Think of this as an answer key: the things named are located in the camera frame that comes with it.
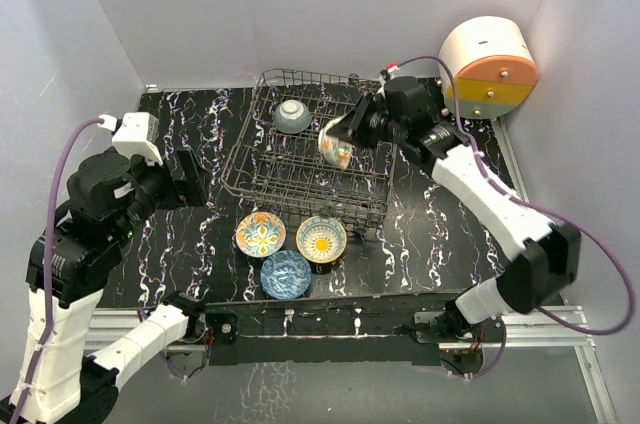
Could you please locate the orange blue floral bowl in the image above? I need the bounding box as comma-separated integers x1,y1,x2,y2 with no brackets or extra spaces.
235,212,286,258

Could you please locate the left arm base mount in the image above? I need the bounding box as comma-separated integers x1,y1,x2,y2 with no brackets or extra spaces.
204,312,238,348

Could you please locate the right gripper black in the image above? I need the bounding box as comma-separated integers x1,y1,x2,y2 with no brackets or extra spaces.
325,93,405,151

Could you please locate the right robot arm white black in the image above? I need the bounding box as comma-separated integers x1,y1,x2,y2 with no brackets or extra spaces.
331,76,581,341

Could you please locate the yellow sun pattern bowl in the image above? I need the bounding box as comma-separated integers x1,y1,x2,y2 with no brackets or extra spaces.
295,216,347,264

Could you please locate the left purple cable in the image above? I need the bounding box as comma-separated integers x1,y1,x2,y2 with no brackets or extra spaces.
7,114,119,424

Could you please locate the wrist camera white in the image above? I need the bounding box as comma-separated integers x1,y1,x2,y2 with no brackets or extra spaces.
112,112,163,165
378,62,400,93

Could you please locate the grey wire dish rack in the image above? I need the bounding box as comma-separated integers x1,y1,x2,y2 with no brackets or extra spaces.
221,68,396,240

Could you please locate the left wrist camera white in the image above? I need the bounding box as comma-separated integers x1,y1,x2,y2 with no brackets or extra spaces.
112,112,163,165

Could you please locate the blue white pattern bowl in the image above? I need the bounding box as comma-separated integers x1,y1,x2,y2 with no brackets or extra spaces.
260,250,312,300

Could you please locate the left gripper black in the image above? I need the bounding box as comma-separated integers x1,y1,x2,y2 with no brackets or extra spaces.
110,144,212,245

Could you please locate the grey speckled bowl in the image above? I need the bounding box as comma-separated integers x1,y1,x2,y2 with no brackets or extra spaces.
273,99,312,134

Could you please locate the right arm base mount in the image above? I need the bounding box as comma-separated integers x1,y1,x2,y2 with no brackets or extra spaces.
393,311,505,344

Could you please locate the orange flower green leaf bowl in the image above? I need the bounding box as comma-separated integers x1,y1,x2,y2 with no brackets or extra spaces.
318,116,353,170

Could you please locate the aluminium frame rail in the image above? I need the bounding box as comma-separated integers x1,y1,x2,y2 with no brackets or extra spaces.
79,118,621,424

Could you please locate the round three-colour drawer unit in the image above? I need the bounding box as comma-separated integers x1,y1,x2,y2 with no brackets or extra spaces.
439,16,539,119

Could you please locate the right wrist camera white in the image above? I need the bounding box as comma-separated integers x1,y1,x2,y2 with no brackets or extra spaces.
378,62,400,93

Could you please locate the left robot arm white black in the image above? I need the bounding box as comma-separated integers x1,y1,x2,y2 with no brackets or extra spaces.
1,147,208,423

